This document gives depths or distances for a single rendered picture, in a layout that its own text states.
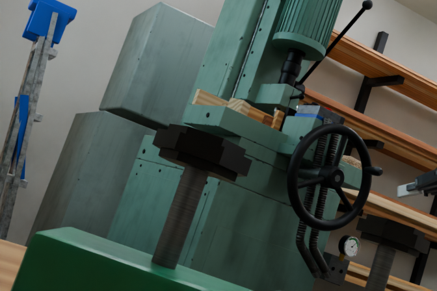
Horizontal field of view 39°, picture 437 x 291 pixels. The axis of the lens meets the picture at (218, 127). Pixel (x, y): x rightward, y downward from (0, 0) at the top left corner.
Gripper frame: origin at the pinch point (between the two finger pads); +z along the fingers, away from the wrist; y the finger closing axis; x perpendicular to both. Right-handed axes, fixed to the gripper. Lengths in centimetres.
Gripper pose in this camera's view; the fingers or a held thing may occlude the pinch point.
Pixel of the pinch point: (410, 189)
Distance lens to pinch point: 166.4
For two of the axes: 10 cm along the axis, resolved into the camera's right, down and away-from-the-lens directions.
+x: -1.3, 9.0, -4.3
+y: -7.9, -3.5, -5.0
